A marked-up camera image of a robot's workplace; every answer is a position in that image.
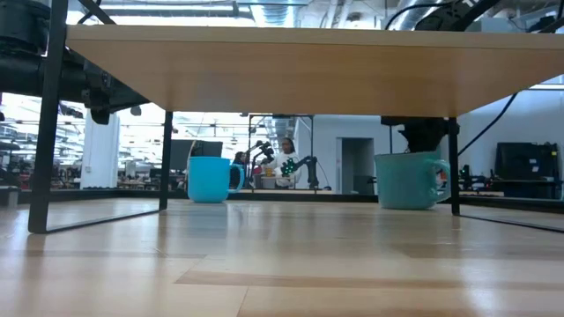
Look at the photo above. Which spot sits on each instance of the large teal mug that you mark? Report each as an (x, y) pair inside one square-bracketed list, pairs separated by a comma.
[(405, 185)]

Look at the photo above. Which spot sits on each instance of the bright blue mug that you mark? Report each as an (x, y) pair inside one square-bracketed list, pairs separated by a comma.
[(209, 180)]

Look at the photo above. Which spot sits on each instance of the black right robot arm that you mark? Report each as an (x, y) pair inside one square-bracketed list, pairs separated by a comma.
[(449, 15)]

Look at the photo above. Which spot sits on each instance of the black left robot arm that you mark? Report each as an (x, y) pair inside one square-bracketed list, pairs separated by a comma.
[(22, 75)]

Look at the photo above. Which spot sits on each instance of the background black robot arm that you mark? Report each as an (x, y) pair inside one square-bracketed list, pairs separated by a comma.
[(261, 152), (306, 169)]

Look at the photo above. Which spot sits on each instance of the background large black screen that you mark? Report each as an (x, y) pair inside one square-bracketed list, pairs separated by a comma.
[(526, 165)]

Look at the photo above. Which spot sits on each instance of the background dark monitor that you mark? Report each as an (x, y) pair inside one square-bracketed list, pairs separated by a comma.
[(196, 154)]

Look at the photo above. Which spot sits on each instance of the person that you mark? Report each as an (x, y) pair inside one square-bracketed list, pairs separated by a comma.
[(238, 165), (286, 165)]

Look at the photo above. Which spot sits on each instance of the black metal table frame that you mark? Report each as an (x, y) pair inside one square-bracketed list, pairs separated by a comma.
[(286, 197)]

